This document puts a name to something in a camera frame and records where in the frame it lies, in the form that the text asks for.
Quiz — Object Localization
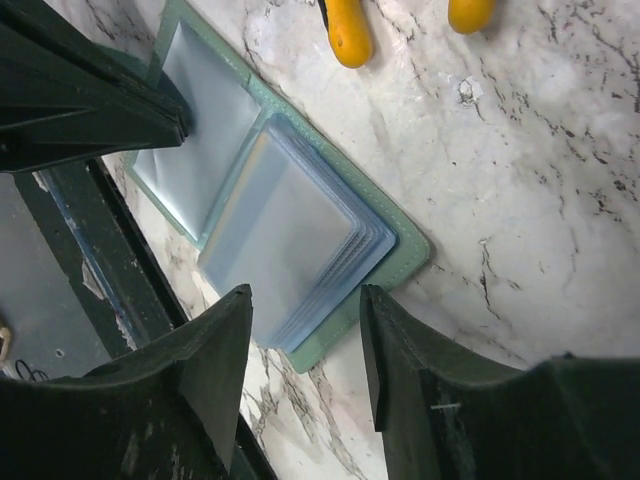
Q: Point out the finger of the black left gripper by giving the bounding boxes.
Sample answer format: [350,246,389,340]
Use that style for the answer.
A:
[1,1,189,173]

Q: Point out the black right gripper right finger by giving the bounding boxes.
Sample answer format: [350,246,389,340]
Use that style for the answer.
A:
[360,285,639,479]

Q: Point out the yellow handled pliers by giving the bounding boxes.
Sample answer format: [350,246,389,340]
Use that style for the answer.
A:
[315,0,499,68]

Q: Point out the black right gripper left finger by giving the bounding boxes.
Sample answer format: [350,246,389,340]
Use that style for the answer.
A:
[1,285,253,479]

